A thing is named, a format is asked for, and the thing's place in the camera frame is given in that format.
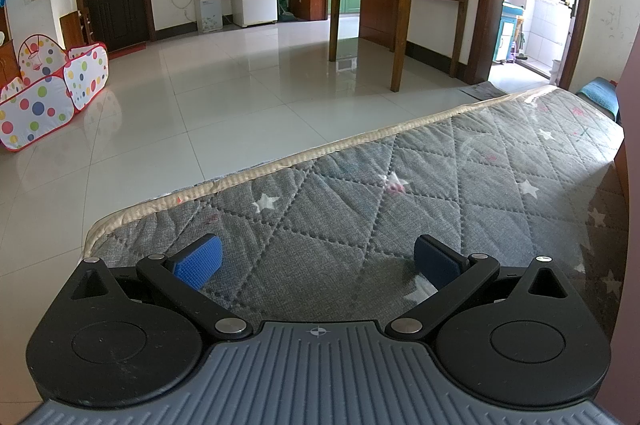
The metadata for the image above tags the pink cardboard box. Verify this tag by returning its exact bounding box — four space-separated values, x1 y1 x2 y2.
614 40 640 206

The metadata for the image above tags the blue padded stool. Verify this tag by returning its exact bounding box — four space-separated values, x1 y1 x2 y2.
575 76 621 122

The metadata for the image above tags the grey doormat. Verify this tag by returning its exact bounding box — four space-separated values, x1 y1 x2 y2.
459 82 506 100

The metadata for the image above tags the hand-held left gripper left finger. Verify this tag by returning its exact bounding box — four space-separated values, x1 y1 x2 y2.
70 233 253 341

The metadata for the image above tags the blue plastic cabinet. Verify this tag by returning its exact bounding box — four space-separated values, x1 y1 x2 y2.
492 2 526 63

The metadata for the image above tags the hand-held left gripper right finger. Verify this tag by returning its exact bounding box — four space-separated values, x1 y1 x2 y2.
385 234 571 340

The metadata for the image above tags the grey quilted table cover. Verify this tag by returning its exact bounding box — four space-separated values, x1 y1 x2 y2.
82 80 626 331

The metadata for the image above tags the polka dot play tent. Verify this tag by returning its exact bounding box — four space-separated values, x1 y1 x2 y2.
0 34 110 153

